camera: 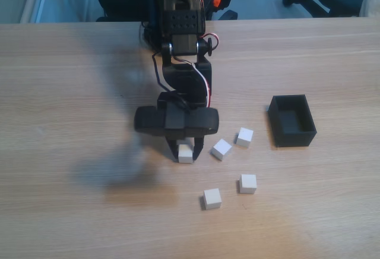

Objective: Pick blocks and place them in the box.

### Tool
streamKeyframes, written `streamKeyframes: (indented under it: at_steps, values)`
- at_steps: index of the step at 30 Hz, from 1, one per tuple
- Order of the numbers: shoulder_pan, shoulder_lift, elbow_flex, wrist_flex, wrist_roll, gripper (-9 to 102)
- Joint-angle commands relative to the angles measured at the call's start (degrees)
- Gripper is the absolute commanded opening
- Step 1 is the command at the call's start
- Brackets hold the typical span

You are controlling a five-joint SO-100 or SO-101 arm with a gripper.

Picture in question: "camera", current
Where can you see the orange clamp knob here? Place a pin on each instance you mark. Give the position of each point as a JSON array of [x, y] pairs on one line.
[[217, 0]]

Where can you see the black open box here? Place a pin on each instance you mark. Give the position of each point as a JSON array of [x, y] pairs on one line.
[[292, 140]]

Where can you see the white cube block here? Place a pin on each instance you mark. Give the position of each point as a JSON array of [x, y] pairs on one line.
[[221, 149], [245, 136], [248, 183], [185, 153], [212, 198]]

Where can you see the black oval camera box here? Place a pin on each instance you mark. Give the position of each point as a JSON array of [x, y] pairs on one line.
[[202, 121]]

